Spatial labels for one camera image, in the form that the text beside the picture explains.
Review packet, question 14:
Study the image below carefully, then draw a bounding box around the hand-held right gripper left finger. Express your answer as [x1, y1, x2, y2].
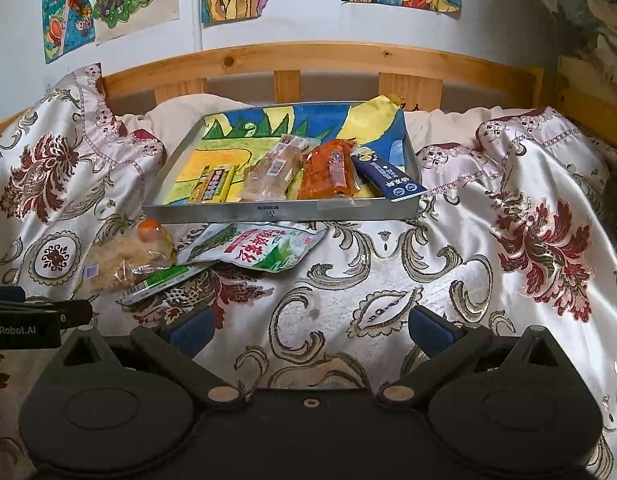
[33, 307, 246, 408]

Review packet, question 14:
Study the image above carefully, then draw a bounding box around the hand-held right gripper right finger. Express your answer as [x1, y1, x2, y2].
[377, 305, 584, 408]

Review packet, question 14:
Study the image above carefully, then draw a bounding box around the green stick packet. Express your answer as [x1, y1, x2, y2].
[119, 264, 214, 308]

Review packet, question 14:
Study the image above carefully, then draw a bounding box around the clear cracker bag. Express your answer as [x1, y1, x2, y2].
[83, 222, 178, 293]

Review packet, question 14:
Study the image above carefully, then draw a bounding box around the green white vegetable packet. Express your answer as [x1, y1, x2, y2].
[177, 222, 329, 273]

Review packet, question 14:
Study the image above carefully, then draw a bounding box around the small orange tangerine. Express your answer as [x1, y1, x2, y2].
[138, 218, 164, 243]

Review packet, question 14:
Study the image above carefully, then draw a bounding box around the silver metal tray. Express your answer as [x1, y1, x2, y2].
[142, 100, 421, 225]

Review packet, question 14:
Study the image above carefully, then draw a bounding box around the yellow snack bar packet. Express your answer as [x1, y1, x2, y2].
[188, 164, 235, 205]

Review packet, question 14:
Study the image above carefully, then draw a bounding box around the blue stick packet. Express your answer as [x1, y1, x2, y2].
[349, 147, 429, 203]

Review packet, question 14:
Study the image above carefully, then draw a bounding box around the clear bread packet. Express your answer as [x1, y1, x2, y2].
[241, 135, 314, 202]

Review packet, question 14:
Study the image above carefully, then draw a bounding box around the orange red snack packet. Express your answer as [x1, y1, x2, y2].
[297, 139, 361, 202]

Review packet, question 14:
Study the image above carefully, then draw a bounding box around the floral satin blanket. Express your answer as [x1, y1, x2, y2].
[0, 63, 617, 480]

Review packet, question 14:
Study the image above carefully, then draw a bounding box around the colourful drawing tray liner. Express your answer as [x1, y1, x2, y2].
[163, 97, 409, 206]

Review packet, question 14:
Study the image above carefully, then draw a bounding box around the cream pillow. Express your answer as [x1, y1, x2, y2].
[116, 92, 489, 136]

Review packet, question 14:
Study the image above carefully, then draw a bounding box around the wooden side board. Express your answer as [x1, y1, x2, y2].
[555, 55, 617, 153]

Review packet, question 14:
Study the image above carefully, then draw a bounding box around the wooden bed headboard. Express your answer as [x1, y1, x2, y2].
[0, 41, 545, 131]

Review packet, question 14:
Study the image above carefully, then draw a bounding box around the leaf patterned cloth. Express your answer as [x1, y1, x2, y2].
[521, 0, 617, 91]

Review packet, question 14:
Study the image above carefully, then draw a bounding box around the blue wall drawing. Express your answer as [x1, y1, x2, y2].
[42, 0, 96, 65]

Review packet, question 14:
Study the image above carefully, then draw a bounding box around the beige figure wall drawing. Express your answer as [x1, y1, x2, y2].
[91, 0, 180, 46]

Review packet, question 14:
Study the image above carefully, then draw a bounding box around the white wall pipe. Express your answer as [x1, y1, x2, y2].
[190, 0, 205, 52]

